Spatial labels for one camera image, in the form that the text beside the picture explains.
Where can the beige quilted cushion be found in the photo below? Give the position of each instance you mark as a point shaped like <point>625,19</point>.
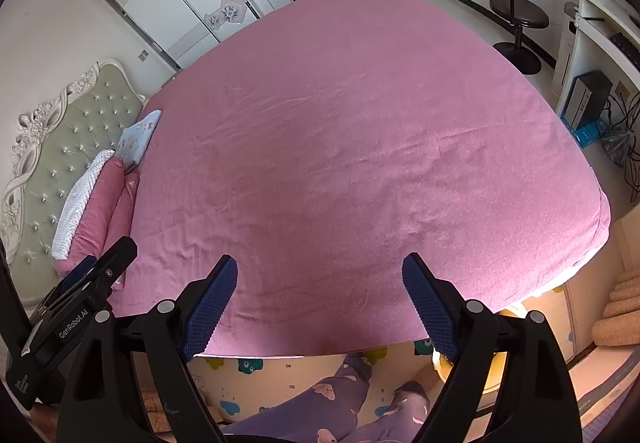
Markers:
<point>620,313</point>

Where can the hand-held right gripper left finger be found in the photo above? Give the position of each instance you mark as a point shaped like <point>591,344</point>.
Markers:
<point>210,308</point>

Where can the white desk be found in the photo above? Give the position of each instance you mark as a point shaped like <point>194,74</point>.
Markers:
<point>595,38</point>

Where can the person's leg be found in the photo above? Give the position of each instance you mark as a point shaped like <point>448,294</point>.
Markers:
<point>310,403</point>
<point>395,418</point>

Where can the small blue box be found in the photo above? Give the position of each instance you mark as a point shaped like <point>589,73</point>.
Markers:
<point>590,133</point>

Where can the cartoon printed foam mat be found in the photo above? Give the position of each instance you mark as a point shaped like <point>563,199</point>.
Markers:
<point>280,373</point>

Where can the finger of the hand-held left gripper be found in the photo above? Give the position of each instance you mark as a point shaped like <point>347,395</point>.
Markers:
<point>115,263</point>
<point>82,270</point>

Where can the person's left leg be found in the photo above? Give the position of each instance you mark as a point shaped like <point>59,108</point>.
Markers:
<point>310,403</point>

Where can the white fluffy blanket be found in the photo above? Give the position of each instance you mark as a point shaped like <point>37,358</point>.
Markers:
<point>80,198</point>

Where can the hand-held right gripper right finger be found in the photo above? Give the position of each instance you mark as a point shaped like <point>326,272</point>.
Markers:
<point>432,308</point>

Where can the black electronics box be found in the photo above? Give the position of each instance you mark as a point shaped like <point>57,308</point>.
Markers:
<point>595,93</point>

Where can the wall switch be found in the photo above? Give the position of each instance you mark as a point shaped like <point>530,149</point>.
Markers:
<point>143,54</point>

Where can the light blue printed pillow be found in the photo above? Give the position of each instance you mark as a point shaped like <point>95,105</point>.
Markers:
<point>140,135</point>

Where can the black bar chair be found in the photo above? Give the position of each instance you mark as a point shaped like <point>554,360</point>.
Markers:
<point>520,15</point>

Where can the pink pillows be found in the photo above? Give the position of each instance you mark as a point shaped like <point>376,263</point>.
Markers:
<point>105,203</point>

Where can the tufted green headboard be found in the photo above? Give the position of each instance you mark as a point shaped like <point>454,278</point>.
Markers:
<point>75,133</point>

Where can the person's right leg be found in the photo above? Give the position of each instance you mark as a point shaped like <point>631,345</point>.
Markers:
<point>395,418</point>

